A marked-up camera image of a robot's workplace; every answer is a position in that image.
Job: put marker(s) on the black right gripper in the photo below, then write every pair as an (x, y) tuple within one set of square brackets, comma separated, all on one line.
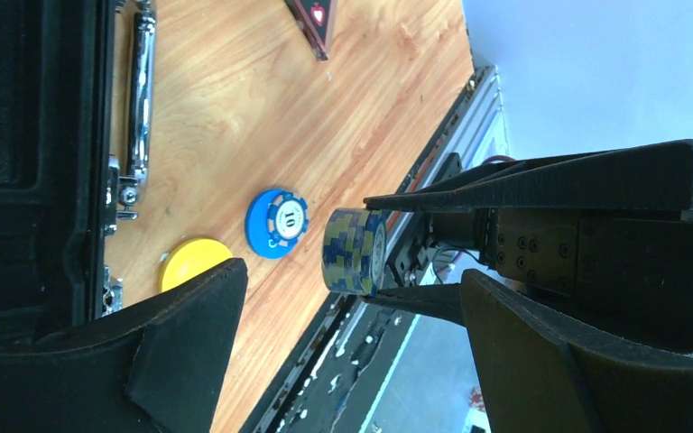
[(605, 237)]

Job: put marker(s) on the black poker set case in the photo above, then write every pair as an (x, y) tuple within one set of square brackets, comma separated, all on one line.
[(76, 80)]

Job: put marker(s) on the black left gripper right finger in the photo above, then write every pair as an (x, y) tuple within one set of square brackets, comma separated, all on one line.
[(543, 371)]

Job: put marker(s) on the yellow round dealer button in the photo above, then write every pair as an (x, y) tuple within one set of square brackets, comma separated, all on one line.
[(189, 259)]

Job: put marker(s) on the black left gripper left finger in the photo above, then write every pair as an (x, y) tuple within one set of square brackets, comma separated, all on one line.
[(156, 366)]

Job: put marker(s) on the blue-green poker chip stack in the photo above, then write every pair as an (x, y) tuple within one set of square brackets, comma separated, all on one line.
[(354, 251)]

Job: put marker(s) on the blue 10 poker chip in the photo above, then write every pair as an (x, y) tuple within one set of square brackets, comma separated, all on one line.
[(275, 221)]

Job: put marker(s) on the black triangular heart token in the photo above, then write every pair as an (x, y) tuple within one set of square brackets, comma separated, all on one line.
[(316, 20)]

